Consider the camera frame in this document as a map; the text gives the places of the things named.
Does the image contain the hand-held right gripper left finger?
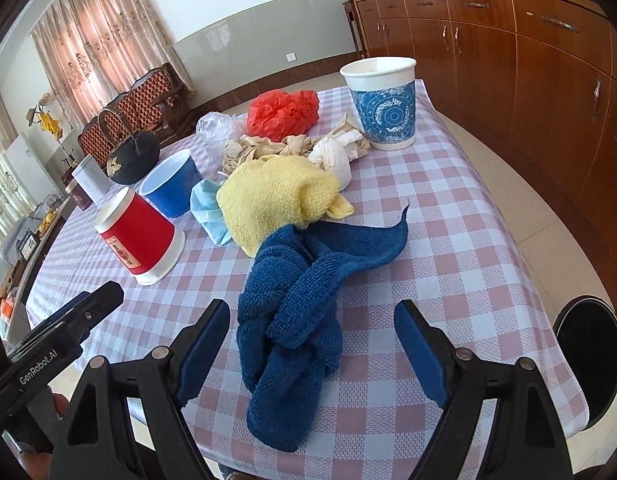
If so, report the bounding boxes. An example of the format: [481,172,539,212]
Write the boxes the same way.
[51,299,232,480]

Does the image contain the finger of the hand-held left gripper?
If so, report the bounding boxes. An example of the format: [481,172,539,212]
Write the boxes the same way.
[8,280,125,356]

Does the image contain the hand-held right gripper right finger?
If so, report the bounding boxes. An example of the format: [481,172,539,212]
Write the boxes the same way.
[393,300,574,480]

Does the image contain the red paper cup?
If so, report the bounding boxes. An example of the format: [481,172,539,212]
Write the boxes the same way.
[93,187,186,286]

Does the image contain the dark blue towel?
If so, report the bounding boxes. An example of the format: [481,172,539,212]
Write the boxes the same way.
[237,200,410,453]

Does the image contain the plain blue paper cup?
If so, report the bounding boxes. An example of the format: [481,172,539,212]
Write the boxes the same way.
[138,148,202,219]

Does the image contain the light blue face mask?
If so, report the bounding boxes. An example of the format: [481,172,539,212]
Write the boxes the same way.
[190,178,232,247]

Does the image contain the black trash bin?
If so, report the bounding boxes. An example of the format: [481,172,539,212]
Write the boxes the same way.
[552,295,617,433]

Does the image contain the yellow towel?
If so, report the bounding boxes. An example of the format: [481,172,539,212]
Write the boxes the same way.
[217,154,355,258]

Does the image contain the beige stockings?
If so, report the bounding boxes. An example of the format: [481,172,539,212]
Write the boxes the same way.
[222,112,371,176]

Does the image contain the white tissue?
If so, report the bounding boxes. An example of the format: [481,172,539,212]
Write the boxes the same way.
[307,137,352,192]

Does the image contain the white blue-patterned paper cup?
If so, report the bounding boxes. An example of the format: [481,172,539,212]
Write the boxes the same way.
[339,56,418,152]

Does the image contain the white box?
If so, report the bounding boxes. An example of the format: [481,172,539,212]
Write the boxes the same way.
[71,155,110,201]

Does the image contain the black handbag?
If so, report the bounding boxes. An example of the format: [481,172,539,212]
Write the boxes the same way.
[98,107,162,186]

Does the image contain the yellow hanging ornament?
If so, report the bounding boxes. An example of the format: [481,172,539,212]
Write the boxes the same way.
[26,92,64,138]

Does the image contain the clear plastic bag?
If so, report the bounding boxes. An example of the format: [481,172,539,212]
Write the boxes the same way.
[195,111,249,153]

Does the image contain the rattan back wooden chair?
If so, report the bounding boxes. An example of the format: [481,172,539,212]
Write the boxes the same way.
[78,62,199,161]

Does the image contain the red plastic bag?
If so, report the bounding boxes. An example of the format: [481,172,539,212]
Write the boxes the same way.
[247,89,320,139]

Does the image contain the pink embroidered curtain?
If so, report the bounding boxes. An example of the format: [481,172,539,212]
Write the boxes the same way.
[31,0,199,126]

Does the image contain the long wooden cabinet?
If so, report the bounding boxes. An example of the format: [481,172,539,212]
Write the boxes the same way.
[343,0,617,316]

